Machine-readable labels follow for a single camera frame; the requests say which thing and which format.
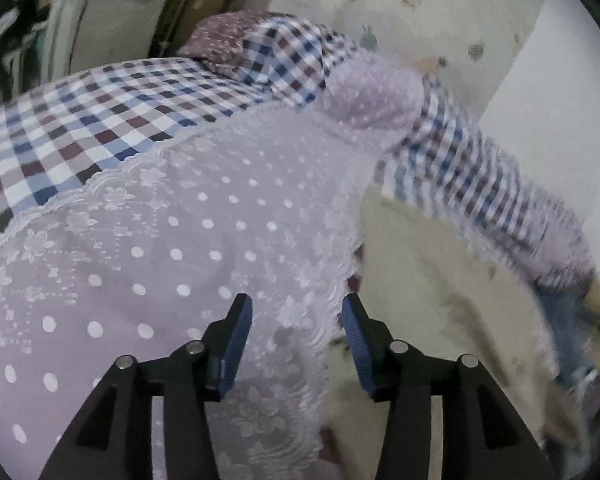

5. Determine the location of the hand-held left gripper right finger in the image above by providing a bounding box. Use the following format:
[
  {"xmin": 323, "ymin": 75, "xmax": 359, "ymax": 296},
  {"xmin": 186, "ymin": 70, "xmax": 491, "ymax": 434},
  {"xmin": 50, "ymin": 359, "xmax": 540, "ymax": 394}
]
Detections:
[{"xmin": 342, "ymin": 293, "xmax": 556, "ymax": 480}]

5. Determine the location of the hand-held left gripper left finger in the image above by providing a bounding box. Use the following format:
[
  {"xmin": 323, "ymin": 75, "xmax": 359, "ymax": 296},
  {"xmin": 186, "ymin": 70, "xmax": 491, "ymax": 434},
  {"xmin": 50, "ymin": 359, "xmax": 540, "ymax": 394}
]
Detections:
[{"xmin": 37, "ymin": 293, "xmax": 254, "ymax": 480}]

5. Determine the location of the beige garment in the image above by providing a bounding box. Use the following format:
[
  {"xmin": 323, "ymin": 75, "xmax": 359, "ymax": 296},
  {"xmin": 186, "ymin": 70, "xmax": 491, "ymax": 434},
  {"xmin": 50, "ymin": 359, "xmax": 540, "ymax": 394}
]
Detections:
[{"xmin": 320, "ymin": 190, "xmax": 592, "ymax": 480}]

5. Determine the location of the checkered lace bed cover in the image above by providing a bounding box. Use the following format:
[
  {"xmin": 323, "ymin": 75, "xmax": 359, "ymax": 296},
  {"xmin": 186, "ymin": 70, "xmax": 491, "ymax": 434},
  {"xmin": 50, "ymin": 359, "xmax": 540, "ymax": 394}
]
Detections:
[{"xmin": 0, "ymin": 57, "xmax": 373, "ymax": 480}]

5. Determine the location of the blue cartoon print cloth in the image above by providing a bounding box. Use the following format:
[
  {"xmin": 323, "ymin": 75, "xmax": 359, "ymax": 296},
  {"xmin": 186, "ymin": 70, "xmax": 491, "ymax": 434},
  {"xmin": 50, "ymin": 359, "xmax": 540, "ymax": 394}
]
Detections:
[{"xmin": 547, "ymin": 285, "xmax": 600, "ymax": 391}]

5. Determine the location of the rolled checkered quilt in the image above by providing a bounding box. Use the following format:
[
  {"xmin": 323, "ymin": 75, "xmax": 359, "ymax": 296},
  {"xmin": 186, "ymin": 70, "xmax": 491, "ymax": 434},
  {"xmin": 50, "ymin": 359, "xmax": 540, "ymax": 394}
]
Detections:
[{"xmin": 242, "ymin": 15, "xmax": 597, "ymax": 292}]

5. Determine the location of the maroon dotted pillow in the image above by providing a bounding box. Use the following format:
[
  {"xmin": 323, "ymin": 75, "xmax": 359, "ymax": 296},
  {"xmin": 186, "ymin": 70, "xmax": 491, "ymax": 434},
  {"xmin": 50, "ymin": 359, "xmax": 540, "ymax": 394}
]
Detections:
[{"xmin": 177, "ymin": 10, "xmax": 282, "ymax": 77}]

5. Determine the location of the white striped cloth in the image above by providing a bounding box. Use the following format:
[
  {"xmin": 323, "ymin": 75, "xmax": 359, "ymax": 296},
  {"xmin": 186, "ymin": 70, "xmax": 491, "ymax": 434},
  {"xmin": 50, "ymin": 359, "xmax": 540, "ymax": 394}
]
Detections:
[{"xmin": 42, "ymin": 0, "xmax": 181, "ymax": 83}]

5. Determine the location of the dark wooden wardrobe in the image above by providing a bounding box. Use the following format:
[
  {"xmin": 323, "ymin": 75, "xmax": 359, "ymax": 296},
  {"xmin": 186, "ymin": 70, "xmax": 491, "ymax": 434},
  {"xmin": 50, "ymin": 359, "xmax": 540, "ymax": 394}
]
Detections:
[{"xmin": 147, "ymin": 0, "xmax": 263, "ymax": 58}]

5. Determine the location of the cream patterned curtain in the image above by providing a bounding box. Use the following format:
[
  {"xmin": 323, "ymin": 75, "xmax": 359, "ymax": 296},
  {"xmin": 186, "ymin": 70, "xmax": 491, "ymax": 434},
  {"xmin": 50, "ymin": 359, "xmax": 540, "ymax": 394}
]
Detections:
[{"xmin": 270, "ymin": 0, "xmax": 557, "ymax": 127}]

